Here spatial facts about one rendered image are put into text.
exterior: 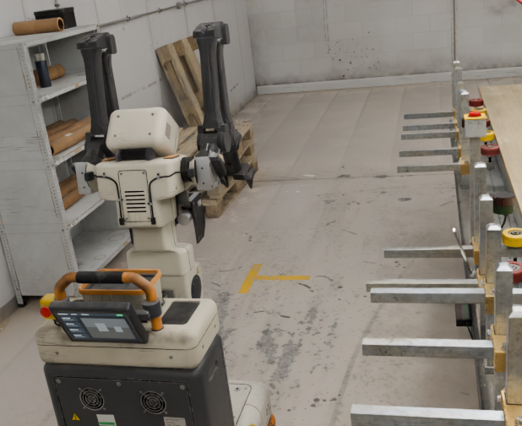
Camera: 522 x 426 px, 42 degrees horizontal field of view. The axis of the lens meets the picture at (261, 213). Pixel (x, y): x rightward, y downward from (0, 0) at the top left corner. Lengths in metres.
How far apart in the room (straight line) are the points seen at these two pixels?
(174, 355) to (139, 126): 0.75
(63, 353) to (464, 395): 1.69
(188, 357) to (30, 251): 2.29
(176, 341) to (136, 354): 0.15
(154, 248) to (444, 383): 1.46
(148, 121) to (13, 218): 2.02
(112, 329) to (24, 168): 2.09
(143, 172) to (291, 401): 1.32
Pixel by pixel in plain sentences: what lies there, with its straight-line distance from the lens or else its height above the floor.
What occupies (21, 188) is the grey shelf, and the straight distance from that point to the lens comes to 4.06.
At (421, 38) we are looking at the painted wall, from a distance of 9.65.
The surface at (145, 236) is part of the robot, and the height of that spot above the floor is 0.97.
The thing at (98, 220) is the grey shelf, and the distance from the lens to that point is 4.98.
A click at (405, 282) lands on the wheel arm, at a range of 2.07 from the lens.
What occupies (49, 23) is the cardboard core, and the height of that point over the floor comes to 1.61.
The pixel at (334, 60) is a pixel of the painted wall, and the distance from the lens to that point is 9.77.
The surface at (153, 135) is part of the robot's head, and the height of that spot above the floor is 1.31.
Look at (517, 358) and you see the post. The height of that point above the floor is 1.07.
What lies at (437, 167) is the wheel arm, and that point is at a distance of 3.24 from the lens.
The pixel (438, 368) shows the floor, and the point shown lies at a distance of 3.24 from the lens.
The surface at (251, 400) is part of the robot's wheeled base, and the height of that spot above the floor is 0.28.
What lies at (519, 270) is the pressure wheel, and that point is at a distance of 2.05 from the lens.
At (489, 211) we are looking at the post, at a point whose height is 1.07.
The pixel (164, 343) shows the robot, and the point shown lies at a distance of 2.05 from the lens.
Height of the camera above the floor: 1.80
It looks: 20 degrees down
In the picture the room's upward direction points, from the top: 7 degrees counter-clockwise
